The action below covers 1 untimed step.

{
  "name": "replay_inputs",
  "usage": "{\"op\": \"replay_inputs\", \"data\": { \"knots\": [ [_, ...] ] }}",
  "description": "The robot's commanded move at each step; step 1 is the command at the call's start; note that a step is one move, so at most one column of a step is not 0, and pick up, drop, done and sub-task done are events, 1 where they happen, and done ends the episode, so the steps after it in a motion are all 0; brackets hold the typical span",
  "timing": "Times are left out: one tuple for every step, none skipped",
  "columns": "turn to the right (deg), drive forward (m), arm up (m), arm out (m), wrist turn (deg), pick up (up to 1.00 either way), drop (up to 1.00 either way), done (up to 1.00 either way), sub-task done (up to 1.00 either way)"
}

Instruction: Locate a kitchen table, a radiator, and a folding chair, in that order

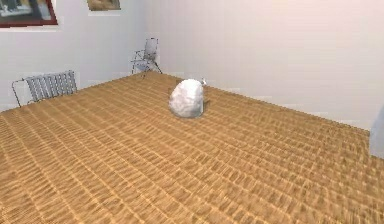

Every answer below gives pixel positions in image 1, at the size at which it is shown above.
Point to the grey folding chair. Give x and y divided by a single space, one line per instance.
148 55

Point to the grey radiator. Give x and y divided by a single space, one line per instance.
51 85

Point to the white tied bag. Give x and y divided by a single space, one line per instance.
186 99

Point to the pale blue grey furniture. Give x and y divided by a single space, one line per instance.
378 133

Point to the brown wall picture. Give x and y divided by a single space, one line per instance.
103 4

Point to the red framed wall picture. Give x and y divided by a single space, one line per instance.
23 11

